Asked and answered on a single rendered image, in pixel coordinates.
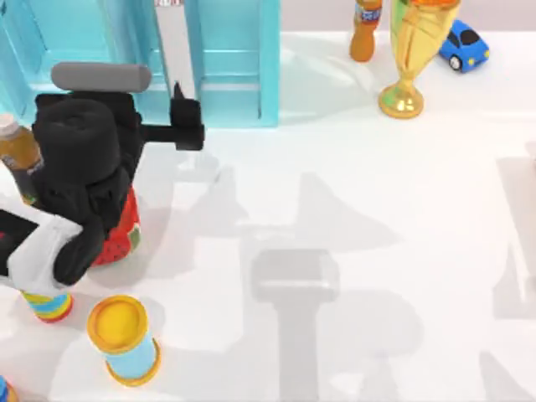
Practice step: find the light blue rack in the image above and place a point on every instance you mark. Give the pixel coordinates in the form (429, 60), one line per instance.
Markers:
(234, 63)

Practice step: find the pale grey rounded box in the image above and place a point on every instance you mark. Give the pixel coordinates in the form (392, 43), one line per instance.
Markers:
(100, 77)

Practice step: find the red patterned can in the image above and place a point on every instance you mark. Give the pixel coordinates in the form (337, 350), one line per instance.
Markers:
(125, 234)

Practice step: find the red and white can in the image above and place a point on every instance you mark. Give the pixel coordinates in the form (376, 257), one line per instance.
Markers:
(169, 2)

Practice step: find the brown bottle with white cap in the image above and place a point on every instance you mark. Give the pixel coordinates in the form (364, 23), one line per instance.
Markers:
(17, 155)

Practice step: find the orange bottle with blue label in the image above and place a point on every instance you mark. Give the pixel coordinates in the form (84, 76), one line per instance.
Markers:
(365, 37)

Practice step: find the blue can with yellow lid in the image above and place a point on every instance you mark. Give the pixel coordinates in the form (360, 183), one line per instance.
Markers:
(119, 335)

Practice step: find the stack of coloured rings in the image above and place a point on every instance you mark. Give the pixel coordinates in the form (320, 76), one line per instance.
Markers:
(48, 307)

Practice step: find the gold trophy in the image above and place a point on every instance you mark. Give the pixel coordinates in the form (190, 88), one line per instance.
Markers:
(412, 50)

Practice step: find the blue toy car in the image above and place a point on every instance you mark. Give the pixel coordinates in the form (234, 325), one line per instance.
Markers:
(465, 46)

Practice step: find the blue and orange can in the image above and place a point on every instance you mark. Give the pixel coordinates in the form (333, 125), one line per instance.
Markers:
(5, 391)

